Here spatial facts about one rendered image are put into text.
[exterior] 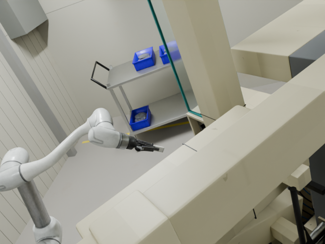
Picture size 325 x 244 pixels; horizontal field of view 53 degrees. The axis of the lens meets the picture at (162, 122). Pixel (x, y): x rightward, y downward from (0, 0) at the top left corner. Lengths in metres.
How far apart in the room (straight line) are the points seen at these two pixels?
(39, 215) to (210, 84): 1.47
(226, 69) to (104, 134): 0.79
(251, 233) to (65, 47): 4.46
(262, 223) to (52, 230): 1.60
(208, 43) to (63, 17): 3.94
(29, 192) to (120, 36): 3.05
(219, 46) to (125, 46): 3.65
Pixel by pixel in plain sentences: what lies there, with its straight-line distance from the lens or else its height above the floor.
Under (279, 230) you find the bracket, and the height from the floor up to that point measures 1.54.
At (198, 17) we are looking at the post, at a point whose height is 2.05.
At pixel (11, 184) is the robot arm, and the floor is 1.51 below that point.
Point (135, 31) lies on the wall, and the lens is 4.64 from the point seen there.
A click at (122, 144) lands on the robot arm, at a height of 1.45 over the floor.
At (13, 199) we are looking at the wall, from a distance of 4.22.
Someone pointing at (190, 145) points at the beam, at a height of 1.78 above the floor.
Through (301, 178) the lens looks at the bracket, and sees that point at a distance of 0.88.
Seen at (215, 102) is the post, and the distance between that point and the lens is 1.21.
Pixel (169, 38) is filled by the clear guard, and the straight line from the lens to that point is 1.88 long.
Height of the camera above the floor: 2.34
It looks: 30 degrees down
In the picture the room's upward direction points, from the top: 23 degrees counter-clockwise
